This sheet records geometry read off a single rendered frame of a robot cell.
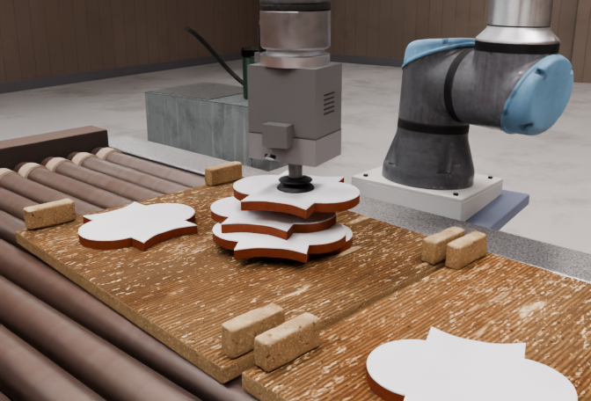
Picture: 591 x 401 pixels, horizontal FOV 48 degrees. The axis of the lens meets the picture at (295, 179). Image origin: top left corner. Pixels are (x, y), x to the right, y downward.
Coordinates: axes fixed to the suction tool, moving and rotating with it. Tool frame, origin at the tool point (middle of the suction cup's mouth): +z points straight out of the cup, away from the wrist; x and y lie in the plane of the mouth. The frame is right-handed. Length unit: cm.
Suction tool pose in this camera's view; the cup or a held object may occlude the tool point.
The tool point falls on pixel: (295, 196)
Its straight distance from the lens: 76.7
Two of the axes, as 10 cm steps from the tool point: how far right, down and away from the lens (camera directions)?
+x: 4.9, -2.5, 8.4
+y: 8.7, 1.4, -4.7
